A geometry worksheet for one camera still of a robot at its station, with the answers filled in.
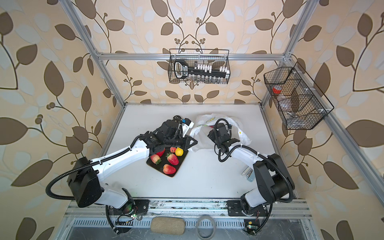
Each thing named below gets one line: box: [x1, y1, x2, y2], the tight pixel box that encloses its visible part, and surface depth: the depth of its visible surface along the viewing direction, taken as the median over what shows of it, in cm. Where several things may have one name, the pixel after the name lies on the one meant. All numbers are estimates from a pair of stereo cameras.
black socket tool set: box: [173, 59, 230, 80], surface depth 84 cm
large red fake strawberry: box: [165, 152, 180, 166], surface depth 89 cm
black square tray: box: [146, 148, 189, 178], surface depth 88 cm
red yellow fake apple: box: [163, 164, 177, 175], surface depth 85 cm
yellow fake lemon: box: [175, 147, 184, 157], surface depth 91 cm
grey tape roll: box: [195, 215, 217, 240], surface depth 72 cm
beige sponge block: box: [150, 216, 186, 236], surface depth 68 cm
